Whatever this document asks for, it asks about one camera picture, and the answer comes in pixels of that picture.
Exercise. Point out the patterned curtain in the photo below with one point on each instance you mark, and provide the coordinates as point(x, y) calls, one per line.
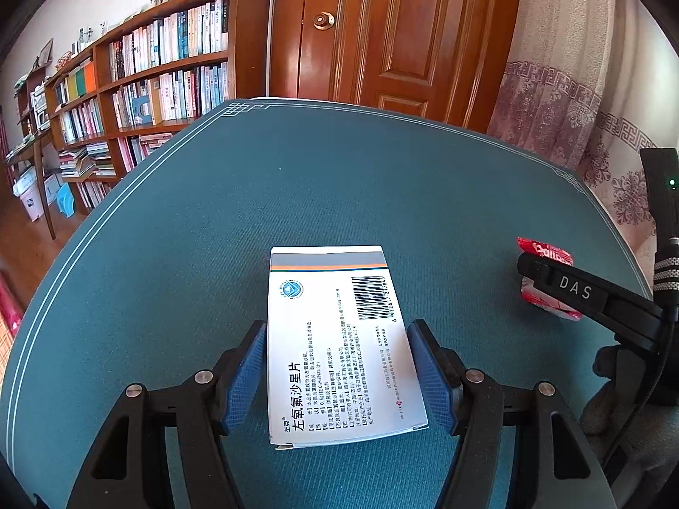
point(573, 63)

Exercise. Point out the person's right hand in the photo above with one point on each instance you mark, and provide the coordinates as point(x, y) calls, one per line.
point(610, 413)

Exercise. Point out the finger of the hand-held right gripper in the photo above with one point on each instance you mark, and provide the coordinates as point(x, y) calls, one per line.
point(573, 286)

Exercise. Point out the white storage box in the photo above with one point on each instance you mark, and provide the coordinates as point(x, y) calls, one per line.
point(29, 196)

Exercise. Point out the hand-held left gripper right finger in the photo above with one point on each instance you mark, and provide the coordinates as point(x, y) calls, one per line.
point(429, 376)

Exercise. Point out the wooden door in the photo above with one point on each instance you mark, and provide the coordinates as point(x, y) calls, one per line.
point(403, 32)

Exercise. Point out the brass door knob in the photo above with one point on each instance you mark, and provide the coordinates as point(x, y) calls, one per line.
point(323, 20)

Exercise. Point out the white medicine box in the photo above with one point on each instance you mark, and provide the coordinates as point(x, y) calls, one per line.
point(339, 355)

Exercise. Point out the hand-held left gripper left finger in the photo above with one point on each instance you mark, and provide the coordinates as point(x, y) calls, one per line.
point(244, 376)

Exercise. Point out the wooden side table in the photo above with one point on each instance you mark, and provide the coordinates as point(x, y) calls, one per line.
point(37, 143)

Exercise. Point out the rows of books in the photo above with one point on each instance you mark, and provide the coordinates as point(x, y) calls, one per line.
point(170, 42)

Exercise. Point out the red white glue packet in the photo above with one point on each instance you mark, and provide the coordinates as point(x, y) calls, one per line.
point(538, 248)

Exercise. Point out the blue plastic stool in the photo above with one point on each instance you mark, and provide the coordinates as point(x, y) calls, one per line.
point(64, 200)

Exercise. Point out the wooden bookshelf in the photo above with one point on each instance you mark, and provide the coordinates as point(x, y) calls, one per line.
point(249, 53)

